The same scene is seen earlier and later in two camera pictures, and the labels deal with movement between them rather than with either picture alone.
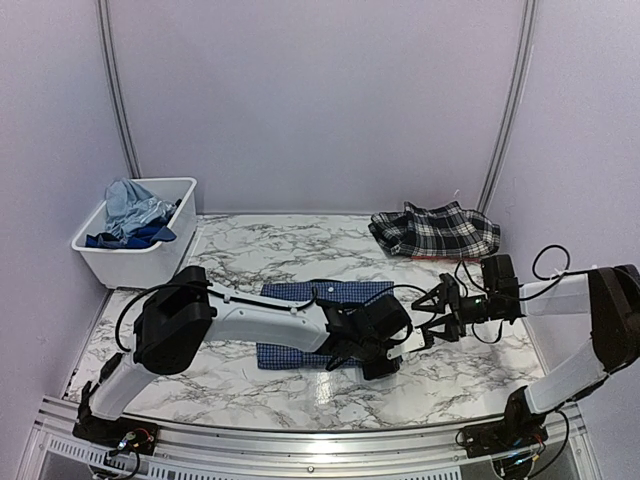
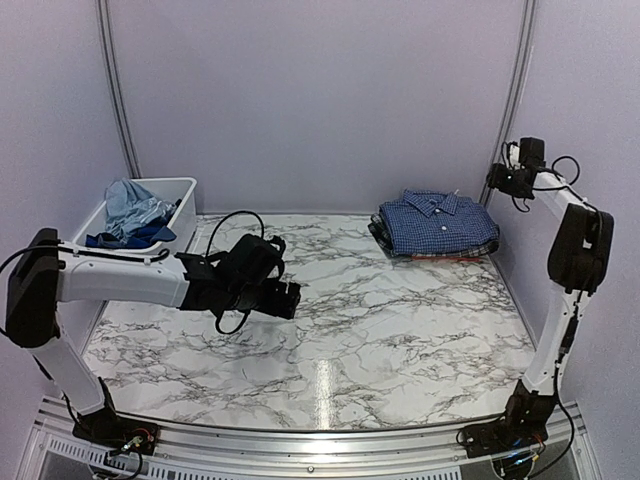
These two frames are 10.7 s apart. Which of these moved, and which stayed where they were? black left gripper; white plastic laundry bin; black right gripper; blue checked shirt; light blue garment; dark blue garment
Moved: blue checked shirt; black left gripper; black right gripper
Stayed: dark blue garment; light blue garment; white plastic laundry bin
